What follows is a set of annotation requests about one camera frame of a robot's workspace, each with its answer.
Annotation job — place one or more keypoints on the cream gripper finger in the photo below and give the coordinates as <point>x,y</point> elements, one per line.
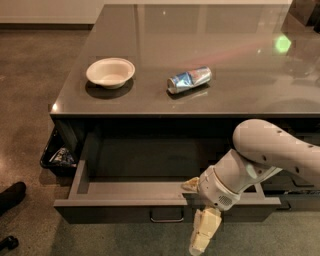
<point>206,223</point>
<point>191,185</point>

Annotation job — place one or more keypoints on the black bin with trash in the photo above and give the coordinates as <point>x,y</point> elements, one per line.
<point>57,158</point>

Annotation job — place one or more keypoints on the crushed blue silver can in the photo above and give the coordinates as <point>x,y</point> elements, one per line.
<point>189,80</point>

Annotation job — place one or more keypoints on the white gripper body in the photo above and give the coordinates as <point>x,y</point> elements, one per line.
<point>215,190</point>

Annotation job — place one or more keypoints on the black shoe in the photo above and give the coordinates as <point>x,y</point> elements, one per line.
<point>12,196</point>

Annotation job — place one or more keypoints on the grey drawer cabinet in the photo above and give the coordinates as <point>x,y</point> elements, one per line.
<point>264,65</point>

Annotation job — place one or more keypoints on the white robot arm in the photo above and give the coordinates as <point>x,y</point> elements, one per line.
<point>261,150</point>

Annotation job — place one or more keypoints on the white paper bowl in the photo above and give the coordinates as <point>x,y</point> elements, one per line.
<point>110,73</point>

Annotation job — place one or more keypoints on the grey drawer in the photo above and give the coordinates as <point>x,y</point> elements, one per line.
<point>138,179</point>
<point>299,202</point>
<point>286,181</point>

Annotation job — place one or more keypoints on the small black floor object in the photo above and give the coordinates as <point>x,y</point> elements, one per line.
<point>9,242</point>

